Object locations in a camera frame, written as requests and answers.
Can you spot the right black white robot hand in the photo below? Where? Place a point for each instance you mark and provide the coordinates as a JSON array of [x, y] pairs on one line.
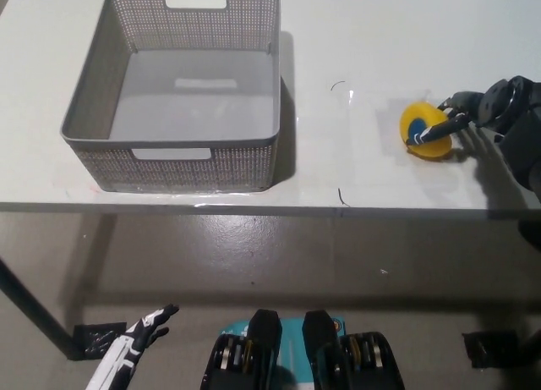
[[490, 106]]

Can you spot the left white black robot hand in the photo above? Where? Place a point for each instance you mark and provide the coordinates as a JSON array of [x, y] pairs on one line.
[[127, 352]]

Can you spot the yellow duck toy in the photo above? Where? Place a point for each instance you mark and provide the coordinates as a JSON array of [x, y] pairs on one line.
[[431, 151]]

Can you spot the black metal table leg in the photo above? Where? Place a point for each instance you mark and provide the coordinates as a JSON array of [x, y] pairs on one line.
[[38, 309], [532, 235]]

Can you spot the grey perforated plastic basket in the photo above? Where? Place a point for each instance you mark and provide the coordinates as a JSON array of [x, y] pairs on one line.
[[97, 106]]

